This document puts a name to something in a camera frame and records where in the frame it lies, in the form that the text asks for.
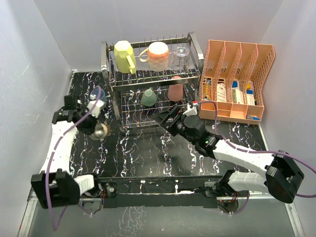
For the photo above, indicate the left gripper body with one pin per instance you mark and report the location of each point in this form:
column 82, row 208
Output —
column 88, row 124

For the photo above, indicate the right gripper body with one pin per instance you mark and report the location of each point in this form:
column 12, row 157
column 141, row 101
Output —
column 180, row 129

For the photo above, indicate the cream and brown cup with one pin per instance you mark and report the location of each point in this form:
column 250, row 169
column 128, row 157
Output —
column 101, row 131

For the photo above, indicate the green ceramic cup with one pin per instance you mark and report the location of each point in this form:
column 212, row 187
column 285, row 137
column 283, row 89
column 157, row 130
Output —
column 149, row 98

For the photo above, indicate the pink plastic cup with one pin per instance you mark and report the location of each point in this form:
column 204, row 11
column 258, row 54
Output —
column 175, row 92

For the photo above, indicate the blue plastic cup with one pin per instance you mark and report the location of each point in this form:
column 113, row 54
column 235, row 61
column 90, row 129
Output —
column 102, row 95

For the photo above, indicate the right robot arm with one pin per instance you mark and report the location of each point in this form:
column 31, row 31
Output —
column 275, row 173

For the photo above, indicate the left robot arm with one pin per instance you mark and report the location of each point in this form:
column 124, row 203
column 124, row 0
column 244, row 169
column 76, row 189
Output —
column 54, row 186

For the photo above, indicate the metal two-tier dish rack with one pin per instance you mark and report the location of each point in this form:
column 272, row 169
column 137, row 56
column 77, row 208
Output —
column 126, row 90

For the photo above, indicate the yellow patterned box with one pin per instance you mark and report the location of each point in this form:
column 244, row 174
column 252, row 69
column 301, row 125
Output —
column 206, row 89

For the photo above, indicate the white red box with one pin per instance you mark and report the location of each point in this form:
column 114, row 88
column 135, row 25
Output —
column 221, row 92

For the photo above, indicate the white green box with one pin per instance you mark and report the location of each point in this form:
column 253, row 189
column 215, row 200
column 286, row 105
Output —
column 237, row 96

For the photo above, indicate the blue small item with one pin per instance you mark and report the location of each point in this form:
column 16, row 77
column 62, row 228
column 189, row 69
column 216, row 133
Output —
column 252, row 117

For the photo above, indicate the pink and cream mug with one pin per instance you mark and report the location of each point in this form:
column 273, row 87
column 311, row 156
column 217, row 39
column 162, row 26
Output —
column 156, row 55

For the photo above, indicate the clear glass cup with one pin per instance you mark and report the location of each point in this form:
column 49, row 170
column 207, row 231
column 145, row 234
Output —
column 180, row 59

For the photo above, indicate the blue white box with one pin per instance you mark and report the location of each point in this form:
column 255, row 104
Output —
column 250, row 93

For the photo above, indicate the yellow-green faceted mug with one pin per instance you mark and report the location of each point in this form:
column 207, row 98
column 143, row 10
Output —
column 124, row 57

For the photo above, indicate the orange plastic file organizer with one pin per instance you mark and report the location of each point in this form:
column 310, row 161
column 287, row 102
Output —
column 235, row 64

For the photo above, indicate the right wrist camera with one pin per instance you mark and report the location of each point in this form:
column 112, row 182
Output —
column 191, row 109

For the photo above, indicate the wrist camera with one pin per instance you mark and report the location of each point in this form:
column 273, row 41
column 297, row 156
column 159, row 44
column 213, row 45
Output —
column 95, row 106
column 191, row 109

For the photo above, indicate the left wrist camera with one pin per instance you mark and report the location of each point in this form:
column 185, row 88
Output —
column 95, row 106

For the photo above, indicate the aluminium frame rail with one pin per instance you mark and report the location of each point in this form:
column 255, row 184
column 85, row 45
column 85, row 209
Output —
column 182, row 215

